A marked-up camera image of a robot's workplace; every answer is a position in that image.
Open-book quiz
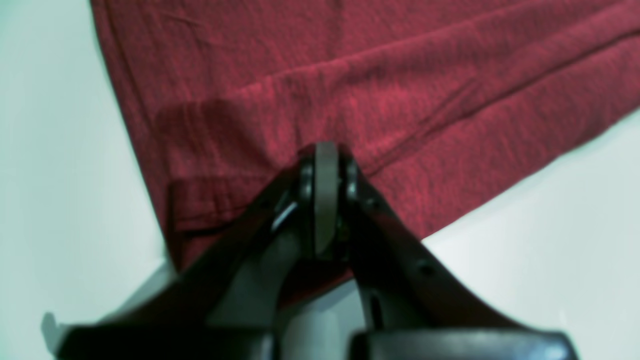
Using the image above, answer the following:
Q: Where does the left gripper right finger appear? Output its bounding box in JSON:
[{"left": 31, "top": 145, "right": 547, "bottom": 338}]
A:
[{"left": 328, "top": 143, "right": 578, "bottom": 360}]

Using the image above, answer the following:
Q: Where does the red long-sleeve T-shirt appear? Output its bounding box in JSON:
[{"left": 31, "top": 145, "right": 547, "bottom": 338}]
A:
[{"left": 90, "top": 0, "right": 640, "bottom": 271}]

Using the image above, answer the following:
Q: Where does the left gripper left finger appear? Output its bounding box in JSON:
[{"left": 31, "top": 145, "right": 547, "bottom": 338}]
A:
[{"left": 55, "top": 142, "right": 329, "bottom": 360}]

